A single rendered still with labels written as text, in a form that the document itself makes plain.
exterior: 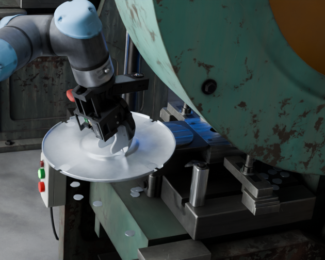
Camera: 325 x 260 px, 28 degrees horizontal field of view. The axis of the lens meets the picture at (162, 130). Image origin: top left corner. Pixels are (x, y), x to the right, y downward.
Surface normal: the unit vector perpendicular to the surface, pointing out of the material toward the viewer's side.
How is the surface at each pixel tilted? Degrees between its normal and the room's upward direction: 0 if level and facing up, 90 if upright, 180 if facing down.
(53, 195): 90
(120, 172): 6
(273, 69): 90
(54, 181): 90
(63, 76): 90
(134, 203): 0
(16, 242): 0
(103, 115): 23
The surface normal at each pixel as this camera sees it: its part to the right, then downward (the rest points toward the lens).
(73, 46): -0.22, 0.69
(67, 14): -0.18, -0.73
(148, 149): 0.02, -0.86
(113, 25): 0.36, 0.43
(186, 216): -0.92, 0.10
